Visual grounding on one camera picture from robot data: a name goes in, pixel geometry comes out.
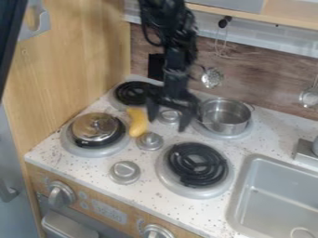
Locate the silver pot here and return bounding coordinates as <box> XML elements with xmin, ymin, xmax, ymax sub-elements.
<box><xmin>196</xmin><ymin>97</ymin><xmax>255</xmax><ymax>137</ymax></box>

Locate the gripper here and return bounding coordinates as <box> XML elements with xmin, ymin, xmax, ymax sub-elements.
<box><xmin>143</xmin><ymin>68</ymin><xmax>202</xmax><ymax>133</ymax></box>

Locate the silver hanging strainer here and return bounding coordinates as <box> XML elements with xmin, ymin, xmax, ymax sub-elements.
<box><xmin>200</xmin><ymin>64</ymin><xmax>225</xmax><ymax>90</ymax></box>

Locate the yellow toy banana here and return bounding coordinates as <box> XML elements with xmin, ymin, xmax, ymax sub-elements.
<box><xmin>125</xmin><ymin>106</ymin><xmax>151</xmax><ymax>139</ymax></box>

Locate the silver lid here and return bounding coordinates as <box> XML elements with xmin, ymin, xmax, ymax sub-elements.
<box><xmin>67</xmin><ymin>112</ymin><xmax>127</xmax><ymax>149</ymax></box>

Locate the toy sink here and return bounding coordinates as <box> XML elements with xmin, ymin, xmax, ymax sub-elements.
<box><xmin>224</xmin><ymin>153</ymin><xmax>318</xmax><ymax>238</ymax></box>

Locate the silver hanging ladle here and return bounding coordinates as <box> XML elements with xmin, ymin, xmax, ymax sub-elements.
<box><xmin>298</xmin><ymin>73</ymin><xmax>318</xmax><ymax>109</ymax></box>

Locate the tap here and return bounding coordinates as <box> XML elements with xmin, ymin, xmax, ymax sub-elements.
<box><xmin>290</xmin><ymin>134</ymin><xmax>318</xmax><ymax>163</ymax></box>

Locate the toy stove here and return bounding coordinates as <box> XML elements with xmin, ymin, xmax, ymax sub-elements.
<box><xmin>58</xmin><ymin>79</ymin><xmax>257</xmax><ymax>201</ymax></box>

